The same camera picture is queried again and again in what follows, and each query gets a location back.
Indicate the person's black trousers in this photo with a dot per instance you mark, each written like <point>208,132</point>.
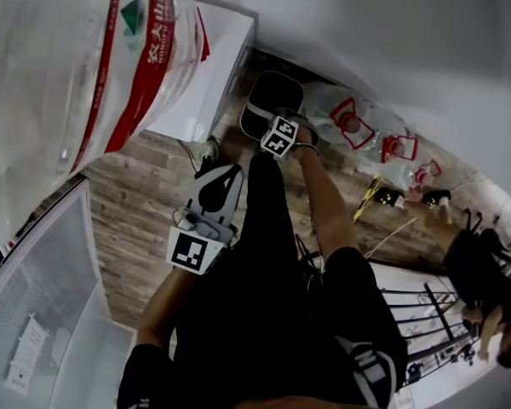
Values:
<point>264,271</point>

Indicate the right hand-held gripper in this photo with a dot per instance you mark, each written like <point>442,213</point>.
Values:
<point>281,136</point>

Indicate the yellow and black striped stick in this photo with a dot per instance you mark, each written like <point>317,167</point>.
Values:
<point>366,198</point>

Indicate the person's black t-shirt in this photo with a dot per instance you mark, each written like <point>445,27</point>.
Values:
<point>366,296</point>

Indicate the black chair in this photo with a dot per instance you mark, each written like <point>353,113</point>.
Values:
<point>472,222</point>

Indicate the white paper card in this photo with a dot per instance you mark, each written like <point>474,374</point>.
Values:
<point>25,352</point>

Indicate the person's right forearm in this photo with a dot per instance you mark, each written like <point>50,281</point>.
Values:
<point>328,211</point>

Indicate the black metal rack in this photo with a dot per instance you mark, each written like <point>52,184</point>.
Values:
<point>434,305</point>

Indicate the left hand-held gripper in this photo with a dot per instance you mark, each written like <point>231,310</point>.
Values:
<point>187,249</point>

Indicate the person's left forearm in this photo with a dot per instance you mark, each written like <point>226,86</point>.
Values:
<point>162,305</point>

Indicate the person's grey shoe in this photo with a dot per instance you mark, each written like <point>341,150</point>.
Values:
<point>210,147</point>

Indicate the large clear water bottle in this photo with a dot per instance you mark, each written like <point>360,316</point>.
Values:
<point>68,66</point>

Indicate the white cabinet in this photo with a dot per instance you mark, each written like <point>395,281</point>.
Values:
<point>221,70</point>

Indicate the black square container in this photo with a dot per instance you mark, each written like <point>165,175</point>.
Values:
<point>277,92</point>

